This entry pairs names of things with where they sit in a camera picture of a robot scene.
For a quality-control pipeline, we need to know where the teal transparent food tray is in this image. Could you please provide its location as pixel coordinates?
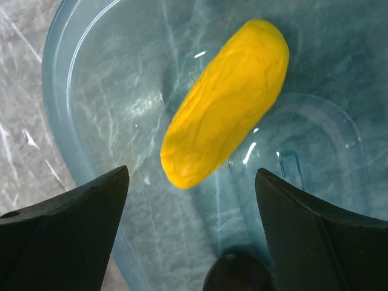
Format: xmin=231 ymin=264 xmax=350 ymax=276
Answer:
xmin=42 ymin=1 xmax=387 ymax=290

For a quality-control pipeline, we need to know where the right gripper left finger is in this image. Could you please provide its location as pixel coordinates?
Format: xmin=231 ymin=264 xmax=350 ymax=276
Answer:
xmin=1 ymin=166 xmax=130 ymax=290

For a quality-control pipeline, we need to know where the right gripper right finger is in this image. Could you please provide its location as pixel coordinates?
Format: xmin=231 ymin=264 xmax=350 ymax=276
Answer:
xmin=255 ymin=168 xmax=387 ymax=290

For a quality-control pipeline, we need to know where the yellow corn cob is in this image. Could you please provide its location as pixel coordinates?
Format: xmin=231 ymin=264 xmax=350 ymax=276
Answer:
xmin=160 ymin=19 xmax=289 ymax=189

